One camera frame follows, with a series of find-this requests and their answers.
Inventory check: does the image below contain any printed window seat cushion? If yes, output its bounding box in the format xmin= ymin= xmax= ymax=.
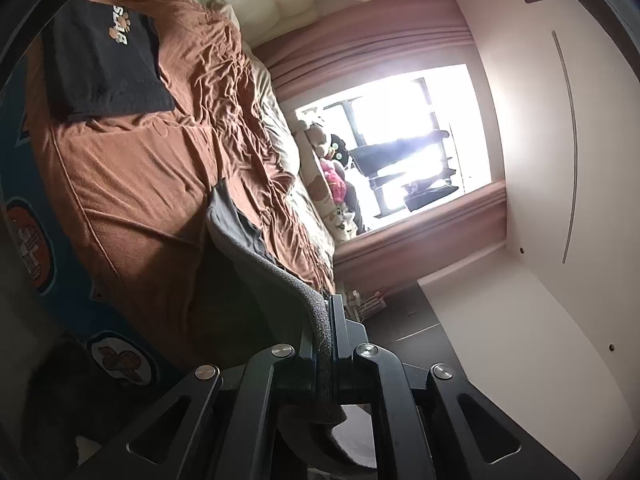
xmin=300 ymin=170 xmax=361 ymax=243

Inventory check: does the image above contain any grey t-shirt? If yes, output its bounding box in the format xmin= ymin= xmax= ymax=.
xmin=205 ymin=180 xmax=378 ymax=473

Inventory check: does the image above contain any long dark hanging garment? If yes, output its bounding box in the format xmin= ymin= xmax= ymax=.
xmin=350 ymin=130 xmax=451 ymax=178

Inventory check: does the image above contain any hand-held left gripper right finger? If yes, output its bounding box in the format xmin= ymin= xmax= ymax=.
xmin=331 ymin=294 xmax=581 ymax=480

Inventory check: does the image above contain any white rack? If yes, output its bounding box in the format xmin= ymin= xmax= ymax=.
xmin=350 ymin=290 xmax=388 ymax=321

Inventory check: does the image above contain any pile of plush toys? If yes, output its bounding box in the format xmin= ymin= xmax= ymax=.
xmin=295 ymin=110 xmax=361 ymax=241

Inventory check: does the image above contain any dark grey wardrobe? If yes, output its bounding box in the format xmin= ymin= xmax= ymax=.
xmin=365 ymin=280 xmax=468 ymax=376

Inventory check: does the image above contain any brown blanket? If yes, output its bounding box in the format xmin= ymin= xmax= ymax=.
xmin=25 ymin=0 xmax=336 ymax=361

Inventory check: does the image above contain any short dark hanging garment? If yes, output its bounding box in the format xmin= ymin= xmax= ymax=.
xmin=405 ymin=182 xmax=458 ymax=211

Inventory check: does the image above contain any pink curtain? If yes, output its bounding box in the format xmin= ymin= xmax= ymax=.
xmin=332 ymin=180 xmax=508 ymax=296
xmin=252 ymin=2 xmax=473 ymax=111

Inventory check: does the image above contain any narrow dark hanging garment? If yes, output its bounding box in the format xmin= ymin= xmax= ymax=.
xmin=370 ymin=175 xmax=446 ymax=196

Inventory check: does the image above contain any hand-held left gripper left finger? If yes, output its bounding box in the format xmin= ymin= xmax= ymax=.
xmin=65 ymin=296 xmax=331 ymax=480

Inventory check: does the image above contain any beige duvet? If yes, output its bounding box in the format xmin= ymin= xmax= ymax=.
xmin=250 ymin=55 xmax=336 ymax=256

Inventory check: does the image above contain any black folded printed t-shirt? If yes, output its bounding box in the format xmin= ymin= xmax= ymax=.
xmin=42 ymin=0 xmax=176 ymax=123

